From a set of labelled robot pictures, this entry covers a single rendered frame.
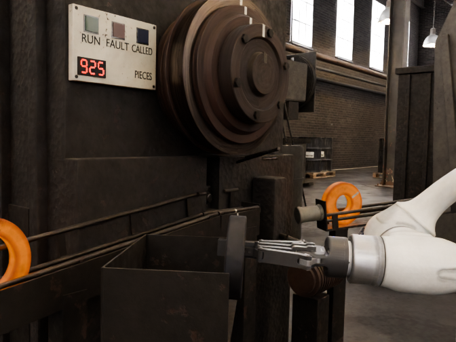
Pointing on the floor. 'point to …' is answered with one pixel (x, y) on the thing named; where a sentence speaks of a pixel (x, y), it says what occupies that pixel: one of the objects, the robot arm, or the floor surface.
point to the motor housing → (310, 303)
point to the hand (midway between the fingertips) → (236, 248)
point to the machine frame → (112, 153)
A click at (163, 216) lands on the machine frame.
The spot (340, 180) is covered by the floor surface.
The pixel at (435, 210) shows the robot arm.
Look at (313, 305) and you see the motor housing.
